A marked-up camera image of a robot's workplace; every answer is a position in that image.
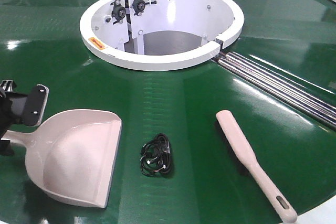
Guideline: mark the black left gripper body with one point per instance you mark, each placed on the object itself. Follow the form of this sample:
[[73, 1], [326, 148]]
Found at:
[[12, 105]]

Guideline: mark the beige plastic dustpan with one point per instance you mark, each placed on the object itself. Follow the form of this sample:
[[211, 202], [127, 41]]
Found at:
[[71, 156]]

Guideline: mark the beige hand broom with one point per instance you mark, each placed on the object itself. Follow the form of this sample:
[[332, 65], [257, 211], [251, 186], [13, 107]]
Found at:
[[245, 154]]

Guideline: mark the right black bearing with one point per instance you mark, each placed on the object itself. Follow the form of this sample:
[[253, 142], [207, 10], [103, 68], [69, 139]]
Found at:
[[140, 5]]

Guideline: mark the steel rollers near right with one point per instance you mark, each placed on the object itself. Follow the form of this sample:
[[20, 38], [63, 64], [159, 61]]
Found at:
[[281, 87]]

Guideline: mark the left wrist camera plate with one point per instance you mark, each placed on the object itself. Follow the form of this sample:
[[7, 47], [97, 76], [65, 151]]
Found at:
[[34, 106]]

